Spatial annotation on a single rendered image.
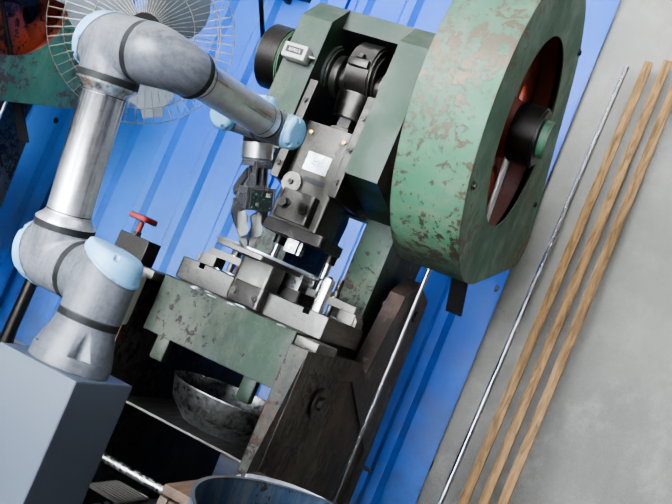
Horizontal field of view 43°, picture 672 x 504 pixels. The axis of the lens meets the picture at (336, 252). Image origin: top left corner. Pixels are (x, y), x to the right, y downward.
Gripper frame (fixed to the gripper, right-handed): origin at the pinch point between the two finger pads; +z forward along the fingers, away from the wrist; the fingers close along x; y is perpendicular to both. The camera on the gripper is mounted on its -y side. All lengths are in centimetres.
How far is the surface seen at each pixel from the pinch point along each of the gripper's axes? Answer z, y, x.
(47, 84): -41, -134, -35
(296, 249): 2.3, -15.0, 19.5
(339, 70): -47, -19, 29
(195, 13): -66, -78, 3
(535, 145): -31, 22, 65
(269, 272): 7.3, -2.4, 7.6
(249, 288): 11.9, -4.8, 3.6
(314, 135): -28.5, -14.7, 21.4
